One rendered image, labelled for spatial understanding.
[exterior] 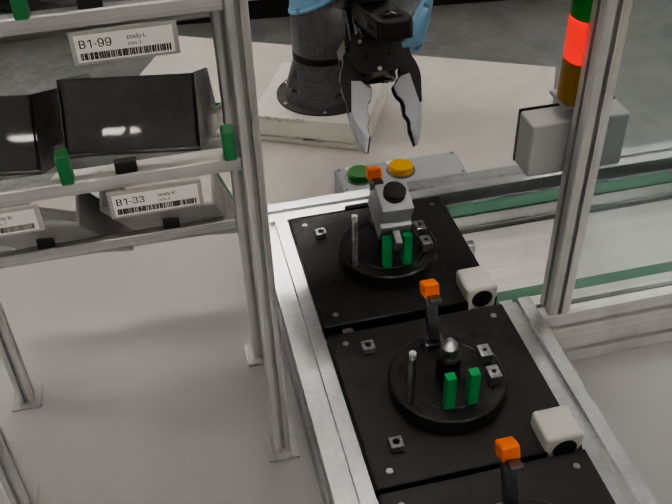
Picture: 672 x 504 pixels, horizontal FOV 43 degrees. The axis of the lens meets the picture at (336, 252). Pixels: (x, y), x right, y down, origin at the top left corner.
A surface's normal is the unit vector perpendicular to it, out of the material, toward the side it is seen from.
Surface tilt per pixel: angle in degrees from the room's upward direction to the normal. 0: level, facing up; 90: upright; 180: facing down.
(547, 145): 90
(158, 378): 0
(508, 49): 0
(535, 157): 90
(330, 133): 90
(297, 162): 0
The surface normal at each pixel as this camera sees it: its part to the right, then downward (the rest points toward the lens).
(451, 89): -0.03, -0.77
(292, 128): -0.23, 0.62
